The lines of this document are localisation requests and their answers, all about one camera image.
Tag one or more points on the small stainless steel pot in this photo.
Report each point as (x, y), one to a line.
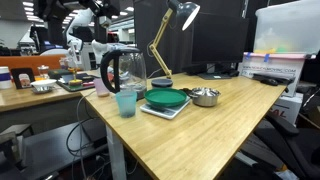
(205, 99)

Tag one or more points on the orange partition panel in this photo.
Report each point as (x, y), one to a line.
(30, 61)

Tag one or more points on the translucent blue plastic cup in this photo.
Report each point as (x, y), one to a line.
(126, 105)

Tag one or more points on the white desk leg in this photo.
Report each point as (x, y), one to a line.
(116, 153)

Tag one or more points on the wooden desk lamp black shade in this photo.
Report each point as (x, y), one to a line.
(162, 83)

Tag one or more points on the yellow stacking toy with peg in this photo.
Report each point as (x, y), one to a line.
(75, 82)

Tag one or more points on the translucent storage bin pink lid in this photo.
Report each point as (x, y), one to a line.
(286, 30)

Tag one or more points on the black office chair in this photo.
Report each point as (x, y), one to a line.
(286, 143)

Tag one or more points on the black low platform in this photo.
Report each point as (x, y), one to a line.
(46, 150)

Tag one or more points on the translucent pink plastic cup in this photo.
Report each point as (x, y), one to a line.
(101, 88)

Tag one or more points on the green plastic plate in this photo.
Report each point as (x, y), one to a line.
(165, 97)

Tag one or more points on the black computer monitor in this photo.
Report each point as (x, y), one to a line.
(216, 36)

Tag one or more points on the small metal saucer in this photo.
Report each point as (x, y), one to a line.
(42, 90)

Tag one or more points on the glass jar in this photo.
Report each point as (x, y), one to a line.
(43, 71)

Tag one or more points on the white printed cardboard box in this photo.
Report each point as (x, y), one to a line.
(273, 68)

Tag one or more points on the white box red lettering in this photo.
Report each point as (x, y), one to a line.
(286, 108)

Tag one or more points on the black picture frame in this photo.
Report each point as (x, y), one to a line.
(16, 75)

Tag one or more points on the white mug blue stripe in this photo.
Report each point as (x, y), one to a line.
(5, 78)

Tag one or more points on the black computer mouse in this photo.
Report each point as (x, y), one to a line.
(269, 82)

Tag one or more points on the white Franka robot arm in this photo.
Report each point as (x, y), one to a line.
(100, 50)

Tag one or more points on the white digital kitchen scale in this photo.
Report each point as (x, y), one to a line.
(163, 112)

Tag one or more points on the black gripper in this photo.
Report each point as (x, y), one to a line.
(100, 28)

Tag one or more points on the black keyboard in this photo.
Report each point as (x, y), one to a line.
(286, 79)

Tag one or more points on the dark grey tray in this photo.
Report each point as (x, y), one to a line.
(71, 88)

